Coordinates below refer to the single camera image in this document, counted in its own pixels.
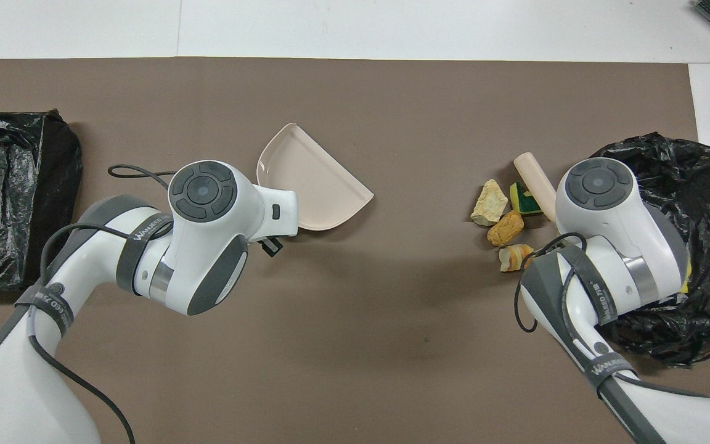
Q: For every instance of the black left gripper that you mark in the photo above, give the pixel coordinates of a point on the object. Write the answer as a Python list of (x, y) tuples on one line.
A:
[(270, 245)]

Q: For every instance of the beige plastic dustpan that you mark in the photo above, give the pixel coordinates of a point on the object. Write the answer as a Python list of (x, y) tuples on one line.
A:
[(312, 185)]

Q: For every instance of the pale bread chunk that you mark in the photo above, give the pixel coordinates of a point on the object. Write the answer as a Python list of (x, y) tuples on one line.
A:
[(489, 203)]

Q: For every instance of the golden brown bread roll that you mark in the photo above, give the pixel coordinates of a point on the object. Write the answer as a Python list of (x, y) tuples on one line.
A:
[(505, 229)]

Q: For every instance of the orange striped bread piece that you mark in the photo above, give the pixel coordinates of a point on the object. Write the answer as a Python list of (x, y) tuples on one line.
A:
[(515, 259)]

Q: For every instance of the green and yellow sponge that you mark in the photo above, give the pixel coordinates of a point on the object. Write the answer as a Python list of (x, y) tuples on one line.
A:
[(521, 200)]

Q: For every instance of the beige hand brush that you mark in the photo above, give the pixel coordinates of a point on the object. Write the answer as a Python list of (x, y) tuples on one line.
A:
[(534, 179)]

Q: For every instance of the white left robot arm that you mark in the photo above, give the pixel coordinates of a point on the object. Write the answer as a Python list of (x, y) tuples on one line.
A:
[(207, 246)]

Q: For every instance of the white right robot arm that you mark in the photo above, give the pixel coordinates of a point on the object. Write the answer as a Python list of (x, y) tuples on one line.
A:
[(614, 246)]

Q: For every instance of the brown paper table mat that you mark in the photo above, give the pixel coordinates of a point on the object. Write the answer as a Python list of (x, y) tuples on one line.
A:
[(361, 345)]

